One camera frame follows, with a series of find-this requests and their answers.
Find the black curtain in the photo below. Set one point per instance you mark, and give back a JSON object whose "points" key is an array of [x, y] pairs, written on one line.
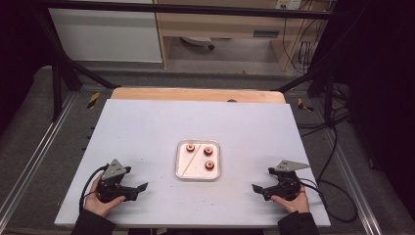
{"points": [[16, 49], [385, 98]]}

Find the red hawthorn fruit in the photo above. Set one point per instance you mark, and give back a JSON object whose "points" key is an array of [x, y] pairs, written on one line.
{"points": [[208, 150], [209, 165], [190, 148]]}

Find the office chair base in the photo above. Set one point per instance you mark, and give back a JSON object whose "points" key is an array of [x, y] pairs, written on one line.
{"points": [[197, 40]]}

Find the black metal frame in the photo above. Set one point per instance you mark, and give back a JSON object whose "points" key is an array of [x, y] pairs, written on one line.
{"points": [[182, 9]]}

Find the light wooden desk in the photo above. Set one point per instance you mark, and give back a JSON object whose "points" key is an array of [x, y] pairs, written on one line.
{"points": [[221, 24]]}

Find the person's left hand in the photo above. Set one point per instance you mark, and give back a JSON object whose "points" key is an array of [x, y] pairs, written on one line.
{"points": [[96, 207]]}

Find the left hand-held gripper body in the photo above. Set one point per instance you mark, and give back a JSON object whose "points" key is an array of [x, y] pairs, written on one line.
{"points": [[112, 191]]}

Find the square metal tray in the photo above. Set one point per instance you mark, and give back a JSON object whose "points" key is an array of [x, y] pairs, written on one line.
{"points": [[195, 171]]}

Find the thin bamboo skewer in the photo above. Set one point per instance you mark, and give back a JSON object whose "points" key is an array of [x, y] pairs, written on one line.
{"points": [[191, 163]]}

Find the white power strip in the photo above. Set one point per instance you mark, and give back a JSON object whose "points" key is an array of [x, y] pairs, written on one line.
{"points": [[288, 4]]}

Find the white cabinet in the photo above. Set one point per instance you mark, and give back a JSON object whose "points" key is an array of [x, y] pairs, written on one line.
{"points": [[104, 36]]}

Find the white board sheet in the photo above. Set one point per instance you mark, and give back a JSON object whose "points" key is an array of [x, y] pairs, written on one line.
{"points": [[147, 130]]}

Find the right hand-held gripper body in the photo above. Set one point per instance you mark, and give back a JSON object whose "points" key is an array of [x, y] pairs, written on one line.
{"points": [[287, 187]]}

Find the aluminium floor rail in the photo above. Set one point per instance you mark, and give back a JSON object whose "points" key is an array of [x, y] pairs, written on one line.
{"points": [[39, 147], [355, 182]]}

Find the wooden table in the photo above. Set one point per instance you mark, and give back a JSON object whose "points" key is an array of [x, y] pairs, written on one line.
{"points": [[195, 95]]}

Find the person's right hand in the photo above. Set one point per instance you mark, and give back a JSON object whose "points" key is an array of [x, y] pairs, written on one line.
{"points": [[297, 205]]}

